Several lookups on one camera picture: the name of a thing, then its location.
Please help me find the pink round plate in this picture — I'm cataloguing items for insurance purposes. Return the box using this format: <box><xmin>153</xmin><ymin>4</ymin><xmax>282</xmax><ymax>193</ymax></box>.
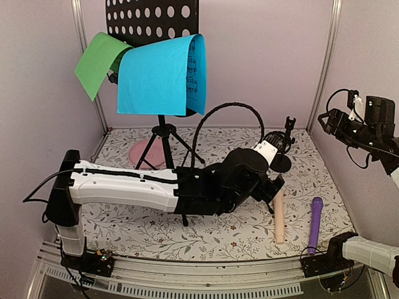
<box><xmin>128</xmin><ymin>138</ymin><xmax>166</xmax><ymax>170</ymax></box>

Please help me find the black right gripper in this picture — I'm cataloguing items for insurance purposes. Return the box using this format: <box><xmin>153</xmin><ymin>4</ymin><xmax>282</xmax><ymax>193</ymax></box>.
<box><xmin>319</xmin><ymin>108</ymin><xmax>380</xmax><ymax>153</ymax></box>

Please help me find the black round-base mic stand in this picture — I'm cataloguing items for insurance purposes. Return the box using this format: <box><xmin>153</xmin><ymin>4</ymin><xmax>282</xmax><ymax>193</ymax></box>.
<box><xmin>270</xmin><ymin>116</ymin><xmax>296</xmax><ymax>173</ymax></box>

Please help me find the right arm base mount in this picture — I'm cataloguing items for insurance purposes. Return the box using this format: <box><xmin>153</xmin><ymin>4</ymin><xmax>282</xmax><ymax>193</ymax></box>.
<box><xmin>299</xmin><ymin>232</ymin><xmax>365</xmax><ymax>293</ymax></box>

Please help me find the black perforated music stand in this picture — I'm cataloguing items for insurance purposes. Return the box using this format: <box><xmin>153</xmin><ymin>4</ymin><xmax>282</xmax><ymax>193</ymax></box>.
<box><xmin>105</xmin><ymin>0</ymin><xmax>206</xmax><ymax>227</ymax></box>

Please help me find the blue sheet music paper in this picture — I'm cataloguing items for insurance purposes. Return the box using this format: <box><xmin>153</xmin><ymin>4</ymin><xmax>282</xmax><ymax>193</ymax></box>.
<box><xmin>117</xmin><ymin>34</ymin><xmax>207</xmax><ymax>116</ymax></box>

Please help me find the purple microphone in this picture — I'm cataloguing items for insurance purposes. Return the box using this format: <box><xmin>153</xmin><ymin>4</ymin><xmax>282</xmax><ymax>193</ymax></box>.
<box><xmin>307</xmin><ymin>197</ymin><xmax>324</xmax><ymax>255</ymax></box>

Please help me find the green paper sheet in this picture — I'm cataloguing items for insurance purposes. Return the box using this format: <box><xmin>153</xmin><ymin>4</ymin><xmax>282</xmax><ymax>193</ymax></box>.
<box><xmin>74</xmin><ymin>32</ymin><xmax>132</xmax><ymax>102</ymax></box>

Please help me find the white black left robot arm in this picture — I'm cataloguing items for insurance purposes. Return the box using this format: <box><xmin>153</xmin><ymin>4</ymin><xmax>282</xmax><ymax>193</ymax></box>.
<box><xmin>24</xmin><ymin>148</ymin><xmax>284</xmax><ymax>270</ymax></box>

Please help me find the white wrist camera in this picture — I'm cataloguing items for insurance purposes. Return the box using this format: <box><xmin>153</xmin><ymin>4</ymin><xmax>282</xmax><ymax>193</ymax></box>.
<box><xmin>253</xmin><ymin>140</ymin><xmax>277</xmax><ymax>165</ymax></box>
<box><xmin>347</xmin><ymin>90</ymin><xmax>365</xmax><ymax>123</ymax></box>

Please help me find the black shock mount tripod stand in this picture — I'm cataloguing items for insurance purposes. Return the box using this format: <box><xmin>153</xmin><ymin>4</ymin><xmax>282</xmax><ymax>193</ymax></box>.
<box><xmin>263</xmin><ymin>131</ymin><xmax>296</xmax><ymax>154</ymax></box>

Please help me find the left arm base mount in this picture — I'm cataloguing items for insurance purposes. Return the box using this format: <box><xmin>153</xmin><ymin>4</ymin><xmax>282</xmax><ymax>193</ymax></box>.
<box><xmin>60</xmin><ymin>235</ymin><xmax>115</xmax><ymax>278</ymax></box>

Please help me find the pink beige microphone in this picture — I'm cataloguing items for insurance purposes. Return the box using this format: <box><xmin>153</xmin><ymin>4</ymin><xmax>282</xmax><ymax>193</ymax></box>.
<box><xmin>273</xmin><ymin>191</ymin><xmax>285</xmax><ymax>245</ymax></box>

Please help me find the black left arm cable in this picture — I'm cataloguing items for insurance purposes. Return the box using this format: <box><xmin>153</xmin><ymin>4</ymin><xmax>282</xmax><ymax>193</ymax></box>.
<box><xmin>193</xmin><ymin>102</ymin><xmax>266</xmax><ymax>169</ymax></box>

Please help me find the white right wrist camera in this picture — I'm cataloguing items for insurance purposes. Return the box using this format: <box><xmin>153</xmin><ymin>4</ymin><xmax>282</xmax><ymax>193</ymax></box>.
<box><xmin>347</xmin><ymin>90</ymin><xmax>365</xmax><ymax>123</ymax></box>

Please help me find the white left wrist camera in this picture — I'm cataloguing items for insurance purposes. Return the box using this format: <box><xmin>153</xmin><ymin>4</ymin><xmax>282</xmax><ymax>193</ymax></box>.
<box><xmin>253</xmin><ymin>140</ymin><xmax>277</xmax><ymax>165</ymax></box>

